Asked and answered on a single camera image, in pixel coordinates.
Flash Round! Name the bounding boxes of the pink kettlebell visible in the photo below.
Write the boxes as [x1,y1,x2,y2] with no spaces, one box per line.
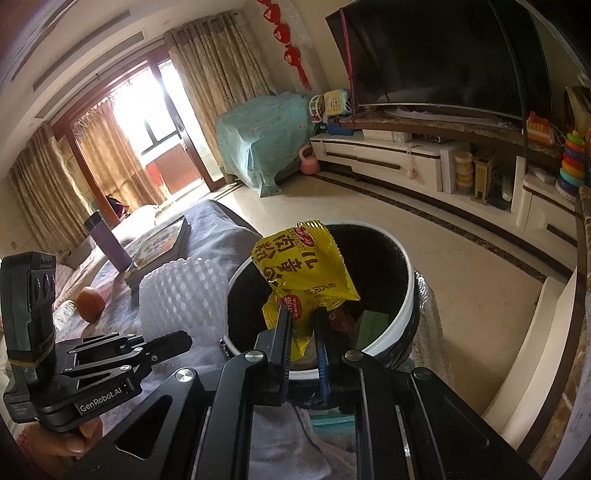
[298,143,321,175]

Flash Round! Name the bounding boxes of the purple thermos bottle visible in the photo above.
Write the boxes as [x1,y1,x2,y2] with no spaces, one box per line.
[83,209,135,273]

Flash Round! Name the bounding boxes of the pink rod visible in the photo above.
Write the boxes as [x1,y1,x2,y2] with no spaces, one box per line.
[339,6,361,133]

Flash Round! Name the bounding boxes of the orange abacus toy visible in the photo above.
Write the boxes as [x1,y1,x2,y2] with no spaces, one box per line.
[526,110,555,144]

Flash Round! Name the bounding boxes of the red hanging lantern ornament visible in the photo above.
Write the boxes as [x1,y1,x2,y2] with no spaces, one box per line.
[256,0,313,89]

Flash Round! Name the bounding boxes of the white foam fruit net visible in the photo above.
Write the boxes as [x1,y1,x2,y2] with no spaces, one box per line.
[138,257,234,345]

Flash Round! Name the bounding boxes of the wooden rack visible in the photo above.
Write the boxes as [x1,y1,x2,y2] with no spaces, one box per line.
[473,155,493,206]

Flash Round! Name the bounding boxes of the yellow toy box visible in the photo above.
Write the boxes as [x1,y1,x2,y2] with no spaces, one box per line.
[322,89,350,116]

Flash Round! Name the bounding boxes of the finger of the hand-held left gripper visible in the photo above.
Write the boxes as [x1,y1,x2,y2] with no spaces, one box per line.
[128,330,194,376]

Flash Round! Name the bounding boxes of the stack of yellow jars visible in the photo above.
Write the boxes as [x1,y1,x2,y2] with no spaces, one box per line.
[454,151,476,195]

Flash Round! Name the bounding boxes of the blue toy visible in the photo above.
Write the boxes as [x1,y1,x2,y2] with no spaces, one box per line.
[327,115,354,137]

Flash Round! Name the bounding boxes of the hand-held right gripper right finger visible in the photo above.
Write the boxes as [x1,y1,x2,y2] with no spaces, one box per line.
[314,309,541,480]

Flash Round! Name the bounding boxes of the person's left hand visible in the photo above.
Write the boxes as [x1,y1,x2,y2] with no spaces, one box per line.
[16,415,103,462]

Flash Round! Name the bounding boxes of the colourful stacking ring toy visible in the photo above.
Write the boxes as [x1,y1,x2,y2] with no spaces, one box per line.
[555,130,587,197]

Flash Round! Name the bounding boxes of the white television cabinet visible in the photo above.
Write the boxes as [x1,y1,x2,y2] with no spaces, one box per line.
[309,108,583,246]

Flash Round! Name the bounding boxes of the green snack packet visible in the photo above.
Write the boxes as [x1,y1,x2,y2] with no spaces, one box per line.
[355,309,391,350]

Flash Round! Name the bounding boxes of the yellow snack packet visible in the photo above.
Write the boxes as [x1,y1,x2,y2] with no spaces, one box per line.
[251,220,360,362]

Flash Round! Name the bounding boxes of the wooden sliding glass door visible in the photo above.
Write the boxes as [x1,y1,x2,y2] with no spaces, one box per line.
[50,43,237,209]

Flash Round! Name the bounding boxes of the sheer brown curtain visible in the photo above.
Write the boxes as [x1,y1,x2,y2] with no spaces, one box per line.
[73,99,165,209]

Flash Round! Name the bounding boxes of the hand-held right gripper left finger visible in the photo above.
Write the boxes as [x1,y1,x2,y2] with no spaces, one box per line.
[62,307,295,480]

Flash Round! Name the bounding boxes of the white trash bin black liner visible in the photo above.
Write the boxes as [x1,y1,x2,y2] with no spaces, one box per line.
[226,223,419,410]

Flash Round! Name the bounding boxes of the stack of books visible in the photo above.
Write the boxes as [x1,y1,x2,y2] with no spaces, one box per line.
[123,215,193,289]

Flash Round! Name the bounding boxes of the orange fruit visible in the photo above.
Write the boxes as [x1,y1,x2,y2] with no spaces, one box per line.
[75,285,105,323]

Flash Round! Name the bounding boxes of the beige patterned curtain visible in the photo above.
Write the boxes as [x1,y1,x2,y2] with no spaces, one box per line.
[8,122,100,253]
[165,27,279,136]

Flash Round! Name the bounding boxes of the black television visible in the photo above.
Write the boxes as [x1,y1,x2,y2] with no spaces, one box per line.
[325,0,553,123]

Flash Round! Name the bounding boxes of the teal cloth covered furniture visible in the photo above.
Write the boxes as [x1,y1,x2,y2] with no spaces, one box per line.
[215,91,320,199]

